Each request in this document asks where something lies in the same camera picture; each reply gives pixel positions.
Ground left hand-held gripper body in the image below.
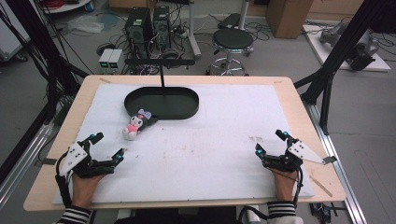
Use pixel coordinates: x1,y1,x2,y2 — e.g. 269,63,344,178
58,140,117,179

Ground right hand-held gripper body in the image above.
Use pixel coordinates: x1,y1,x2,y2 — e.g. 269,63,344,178
262,140,338,174

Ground pink and black plush toy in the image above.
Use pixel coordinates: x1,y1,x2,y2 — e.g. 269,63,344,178
121,108,159,142

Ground black oval tray with stand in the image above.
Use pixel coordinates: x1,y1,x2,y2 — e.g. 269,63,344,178
123,58,201,121

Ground person's left hand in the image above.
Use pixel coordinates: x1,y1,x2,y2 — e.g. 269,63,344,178
71,172,107,209

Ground person's right hand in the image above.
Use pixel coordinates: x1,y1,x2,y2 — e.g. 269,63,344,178
269,167,300,203

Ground thin wooden strip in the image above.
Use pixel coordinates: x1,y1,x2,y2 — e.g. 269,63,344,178
309,175,333,198

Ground white foam mat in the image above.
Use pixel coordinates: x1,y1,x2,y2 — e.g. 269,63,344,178
52,82,315,206

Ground black parts on floor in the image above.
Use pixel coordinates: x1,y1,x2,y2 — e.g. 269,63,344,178
308,202,347,224

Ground white power supply box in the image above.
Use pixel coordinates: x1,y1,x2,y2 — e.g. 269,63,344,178
98,48,115,71
107,49,125,71

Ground person's dark clothing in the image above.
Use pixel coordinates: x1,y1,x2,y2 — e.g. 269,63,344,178
114,206,238,224

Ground white floor board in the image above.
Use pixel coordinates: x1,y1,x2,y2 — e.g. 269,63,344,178
302,23,392,73

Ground black round stool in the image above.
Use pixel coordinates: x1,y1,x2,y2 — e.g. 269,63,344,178
205,27,255,77

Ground grey and black machine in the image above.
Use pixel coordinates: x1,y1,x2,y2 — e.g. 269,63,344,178
319,21,380,72

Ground clear plastic bag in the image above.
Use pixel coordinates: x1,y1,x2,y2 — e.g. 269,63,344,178
66,14,106,35

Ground large black computer tower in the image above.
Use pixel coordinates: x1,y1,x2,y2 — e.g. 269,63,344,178
124,7,154,60

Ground brown cardboard box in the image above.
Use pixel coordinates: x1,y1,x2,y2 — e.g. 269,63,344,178
265,0,315,40

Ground flat black device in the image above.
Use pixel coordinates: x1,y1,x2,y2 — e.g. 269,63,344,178
217,12,242,30

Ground slim black computer tower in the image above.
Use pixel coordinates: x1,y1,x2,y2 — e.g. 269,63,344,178
151,5,173,51

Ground white metal table leg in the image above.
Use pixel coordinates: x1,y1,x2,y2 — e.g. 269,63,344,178
186,0,203,61

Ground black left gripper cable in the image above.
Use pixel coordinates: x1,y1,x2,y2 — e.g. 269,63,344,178
54,161,74,208

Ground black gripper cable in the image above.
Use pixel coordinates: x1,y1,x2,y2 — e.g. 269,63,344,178
54,161,74,208
237,167,305,222

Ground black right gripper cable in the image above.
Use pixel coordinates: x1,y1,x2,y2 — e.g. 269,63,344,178
237,167,305,222

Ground aluminium rail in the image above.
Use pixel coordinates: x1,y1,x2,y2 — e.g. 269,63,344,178
0,121,56,207
303,100,369,224

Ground black metal frame post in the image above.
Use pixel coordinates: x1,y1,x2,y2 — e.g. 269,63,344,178
293,0,396,135

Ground black metal frame with cables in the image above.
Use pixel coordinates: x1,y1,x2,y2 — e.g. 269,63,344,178
0,0,91,126

